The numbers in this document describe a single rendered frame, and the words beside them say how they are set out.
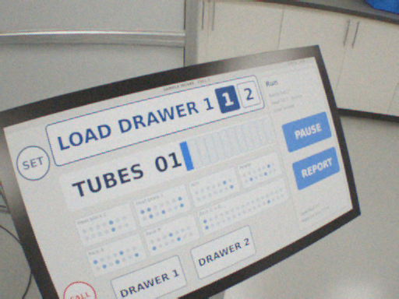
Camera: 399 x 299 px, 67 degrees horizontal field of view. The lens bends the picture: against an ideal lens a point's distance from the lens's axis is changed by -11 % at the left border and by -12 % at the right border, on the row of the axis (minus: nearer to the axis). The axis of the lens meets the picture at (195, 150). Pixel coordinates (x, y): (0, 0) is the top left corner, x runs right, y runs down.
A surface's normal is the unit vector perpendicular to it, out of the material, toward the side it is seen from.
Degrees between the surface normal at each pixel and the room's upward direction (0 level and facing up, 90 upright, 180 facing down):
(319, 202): 50
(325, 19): 90
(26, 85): 90
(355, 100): 90
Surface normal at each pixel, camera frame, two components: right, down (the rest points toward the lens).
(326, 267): 0.03, -0.78
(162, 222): 0.38, -0.07
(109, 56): -0.12, 0.62
